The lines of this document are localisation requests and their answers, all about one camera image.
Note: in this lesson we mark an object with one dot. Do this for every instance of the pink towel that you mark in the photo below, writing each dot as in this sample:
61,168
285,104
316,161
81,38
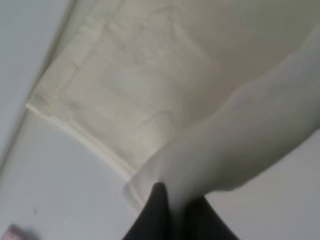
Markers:
14,232

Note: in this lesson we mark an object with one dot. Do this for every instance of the cream white towel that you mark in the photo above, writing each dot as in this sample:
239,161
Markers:
139,72

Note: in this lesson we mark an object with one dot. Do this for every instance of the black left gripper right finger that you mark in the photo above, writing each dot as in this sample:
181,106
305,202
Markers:
201,222

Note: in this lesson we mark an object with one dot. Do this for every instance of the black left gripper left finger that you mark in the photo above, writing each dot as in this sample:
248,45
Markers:
154,222

